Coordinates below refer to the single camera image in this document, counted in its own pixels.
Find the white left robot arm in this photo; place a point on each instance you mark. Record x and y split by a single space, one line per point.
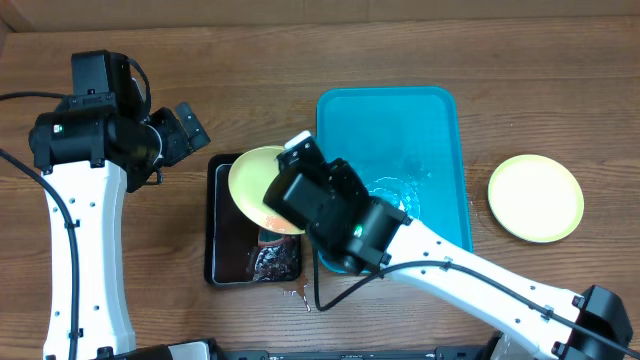
89 160

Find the yellow plate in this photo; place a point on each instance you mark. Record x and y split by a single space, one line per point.
535 198
250 176

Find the green orange sponge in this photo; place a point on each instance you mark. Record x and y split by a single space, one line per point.
270 239

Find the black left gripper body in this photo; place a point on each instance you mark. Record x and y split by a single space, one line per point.
161 147

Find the teal plastic tray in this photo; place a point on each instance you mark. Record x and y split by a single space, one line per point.
404 144

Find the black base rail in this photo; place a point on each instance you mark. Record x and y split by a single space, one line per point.
474 352

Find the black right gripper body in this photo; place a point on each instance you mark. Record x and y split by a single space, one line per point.
348 192

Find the black water tray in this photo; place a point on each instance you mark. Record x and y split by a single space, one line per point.
232 255

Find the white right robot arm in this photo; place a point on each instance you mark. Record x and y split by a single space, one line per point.
360 232

